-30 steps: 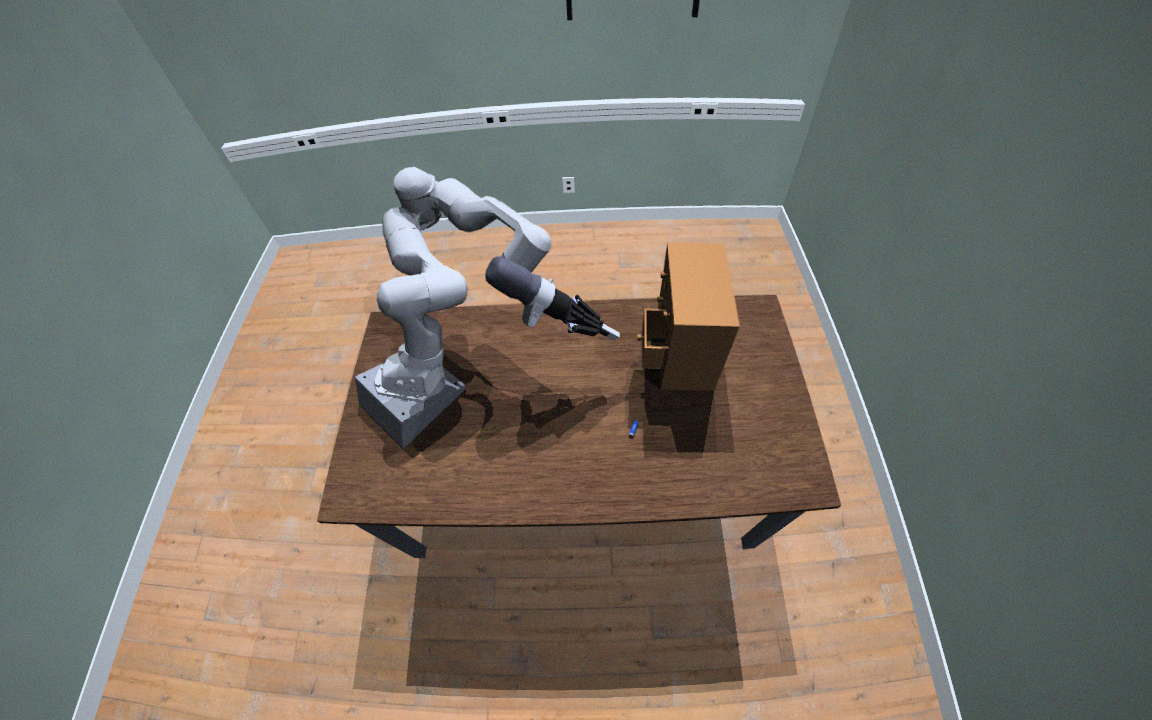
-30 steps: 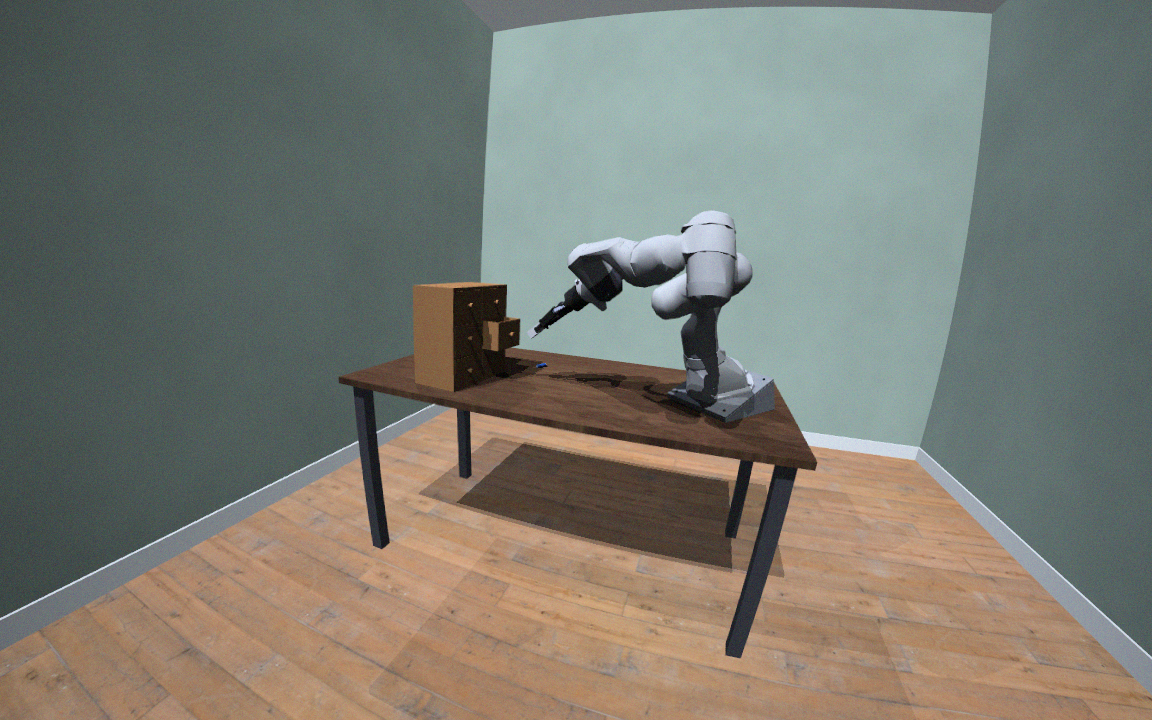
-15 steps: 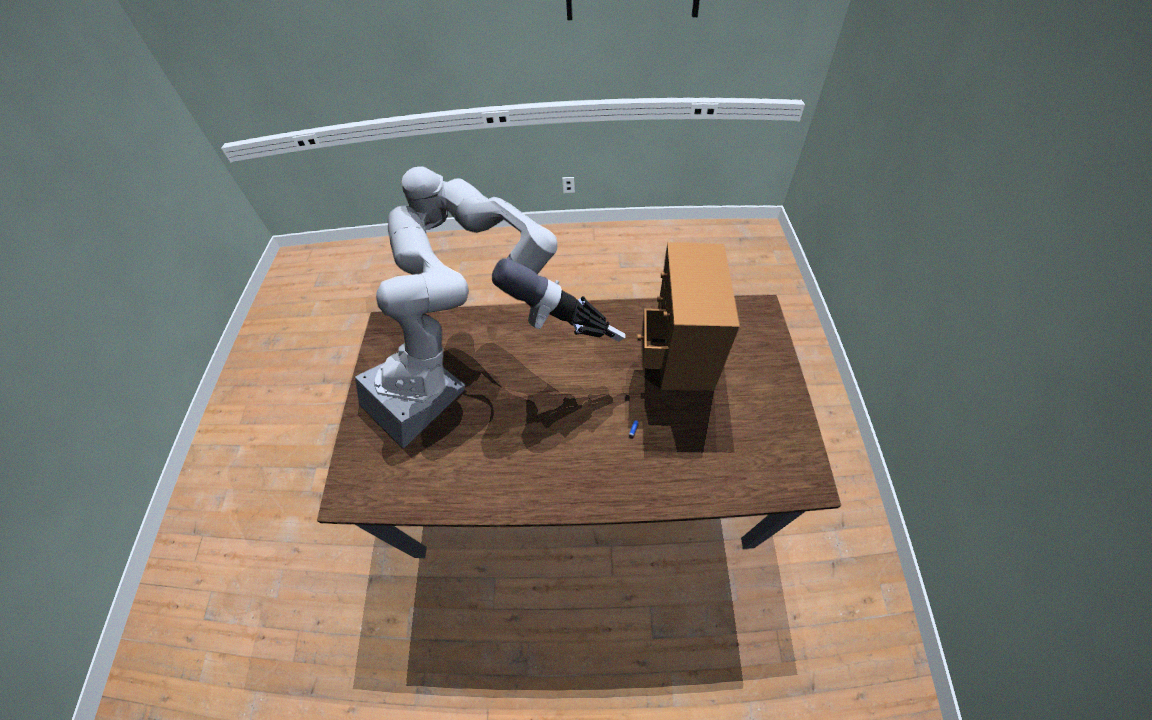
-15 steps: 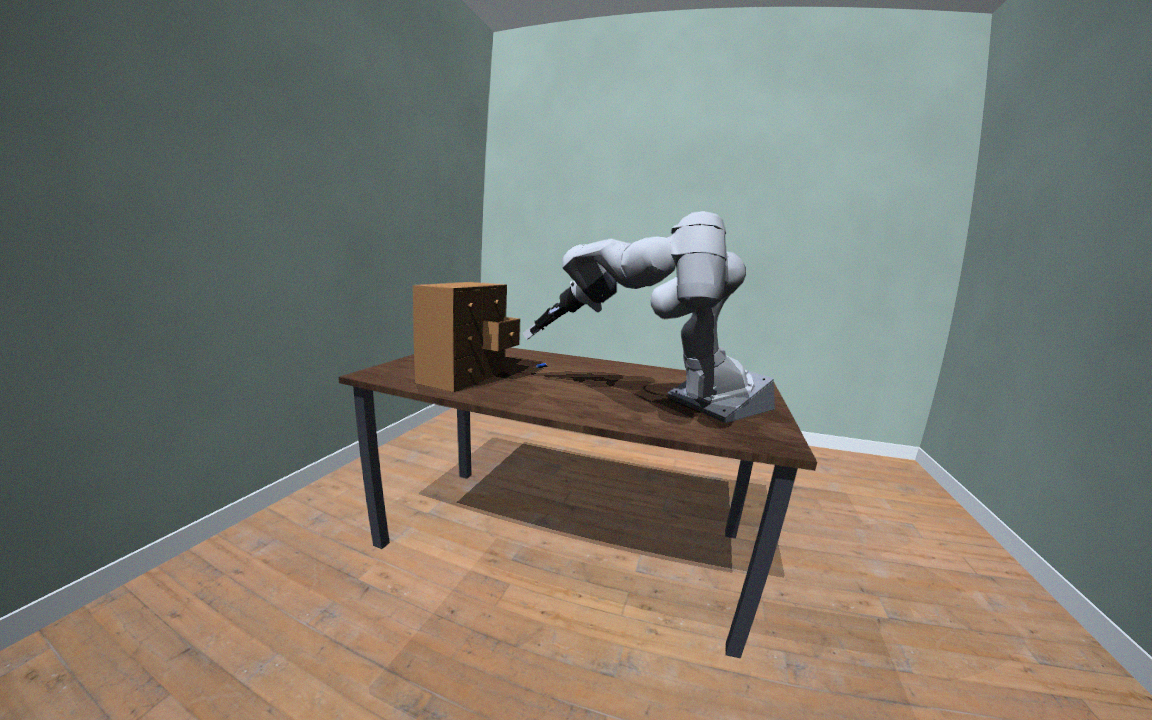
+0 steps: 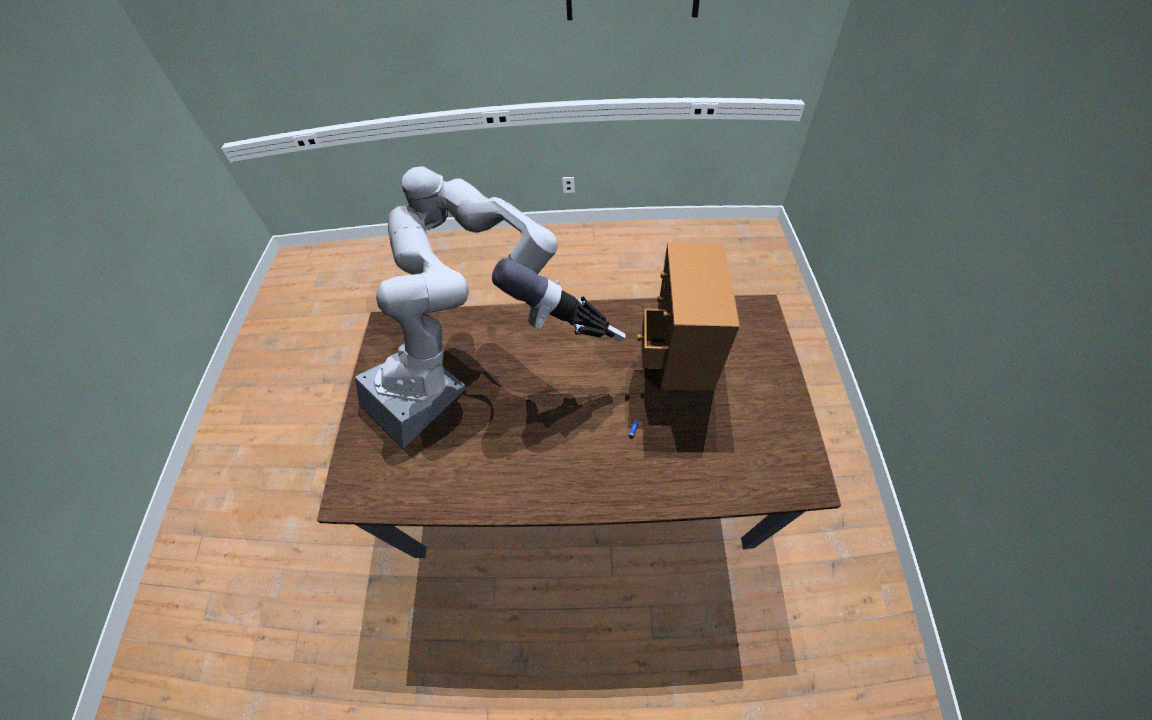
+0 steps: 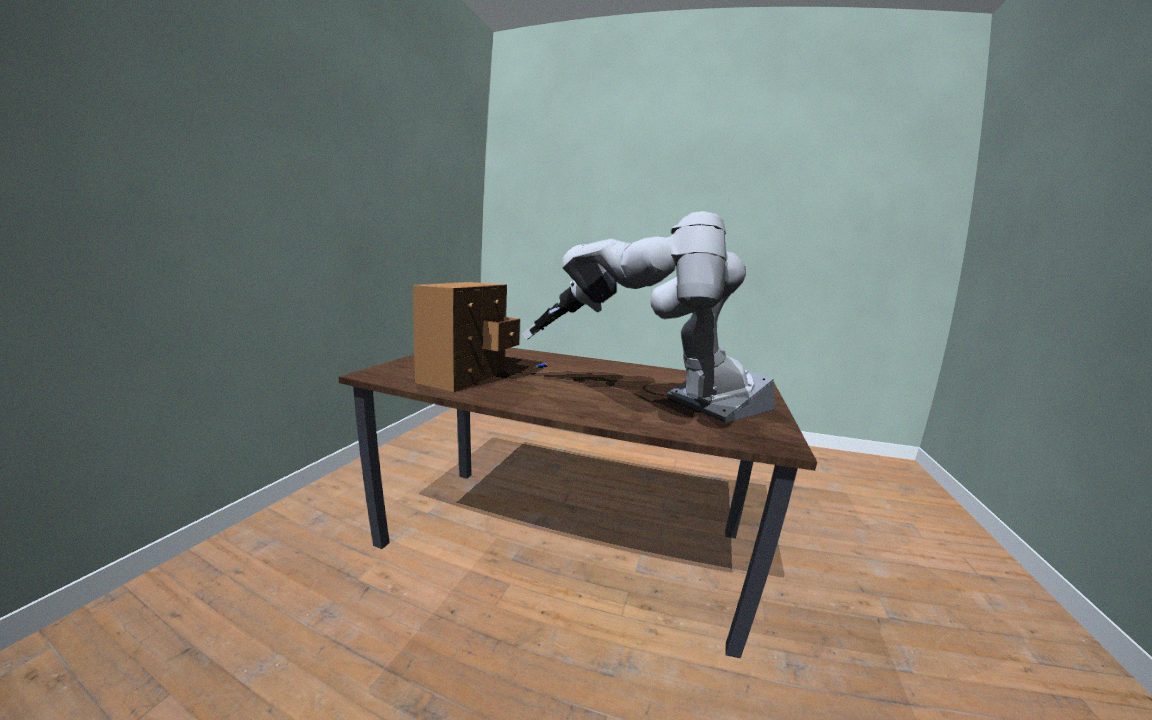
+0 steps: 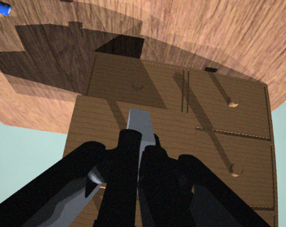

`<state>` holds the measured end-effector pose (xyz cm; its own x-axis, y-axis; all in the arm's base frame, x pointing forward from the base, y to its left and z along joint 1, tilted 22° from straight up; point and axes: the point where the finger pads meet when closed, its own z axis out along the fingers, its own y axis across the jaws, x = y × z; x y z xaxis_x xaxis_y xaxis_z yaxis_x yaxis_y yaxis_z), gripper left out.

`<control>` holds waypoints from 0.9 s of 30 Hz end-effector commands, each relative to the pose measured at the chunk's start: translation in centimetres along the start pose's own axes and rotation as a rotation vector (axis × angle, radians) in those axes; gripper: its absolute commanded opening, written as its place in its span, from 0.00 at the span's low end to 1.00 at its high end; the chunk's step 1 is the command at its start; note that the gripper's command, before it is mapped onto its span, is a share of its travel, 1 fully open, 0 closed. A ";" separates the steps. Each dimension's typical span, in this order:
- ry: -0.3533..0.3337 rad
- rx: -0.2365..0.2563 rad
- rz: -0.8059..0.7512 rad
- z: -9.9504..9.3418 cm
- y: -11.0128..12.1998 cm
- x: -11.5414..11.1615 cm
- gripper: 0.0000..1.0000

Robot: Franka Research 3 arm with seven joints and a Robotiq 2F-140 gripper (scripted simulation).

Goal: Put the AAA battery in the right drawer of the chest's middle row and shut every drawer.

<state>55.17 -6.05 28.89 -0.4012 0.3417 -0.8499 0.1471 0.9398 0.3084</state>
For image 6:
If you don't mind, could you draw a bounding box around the brown wooden drawer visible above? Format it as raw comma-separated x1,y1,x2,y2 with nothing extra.
455,353,482,391
483,287,506,318
454,321,482,357
482,316,520,351
454,289,482,323
482,350,505,379

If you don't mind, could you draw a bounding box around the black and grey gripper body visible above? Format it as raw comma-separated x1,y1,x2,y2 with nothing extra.
554,286,585,316

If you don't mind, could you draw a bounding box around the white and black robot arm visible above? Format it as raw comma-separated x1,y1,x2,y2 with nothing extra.
562,211,755,404

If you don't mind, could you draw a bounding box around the wooden chest of drawers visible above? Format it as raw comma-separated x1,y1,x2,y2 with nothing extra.
414,282,507,392

